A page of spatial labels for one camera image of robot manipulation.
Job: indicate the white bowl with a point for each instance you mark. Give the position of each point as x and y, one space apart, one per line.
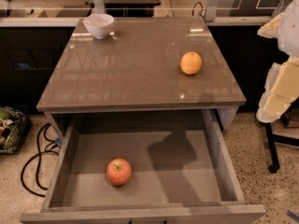
99 25

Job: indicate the dark background table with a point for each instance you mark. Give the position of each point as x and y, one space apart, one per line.
131 8

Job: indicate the orange fruit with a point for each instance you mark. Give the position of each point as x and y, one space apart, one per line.
190 63

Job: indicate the grey counter cabinet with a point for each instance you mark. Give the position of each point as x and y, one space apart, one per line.
137 67

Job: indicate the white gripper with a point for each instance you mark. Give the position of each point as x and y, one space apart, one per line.
290 28

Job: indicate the patterned basket with items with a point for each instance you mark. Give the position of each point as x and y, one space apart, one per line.
14 128

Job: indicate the red apple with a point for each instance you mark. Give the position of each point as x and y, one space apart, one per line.
118 172

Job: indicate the black stand with wheel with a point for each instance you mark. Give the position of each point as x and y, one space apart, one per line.
291 120

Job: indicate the open grey top drawer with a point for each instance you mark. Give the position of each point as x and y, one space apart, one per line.
181 173

